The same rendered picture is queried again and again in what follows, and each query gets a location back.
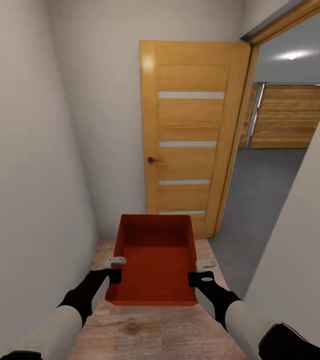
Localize storage box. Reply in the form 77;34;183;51
105;214;198;307

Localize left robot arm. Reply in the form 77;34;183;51
0;256;127;360

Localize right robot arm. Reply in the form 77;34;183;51
188;260;320;360

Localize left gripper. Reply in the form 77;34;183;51
106;269;122;284

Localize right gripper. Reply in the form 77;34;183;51
188;271;214;287

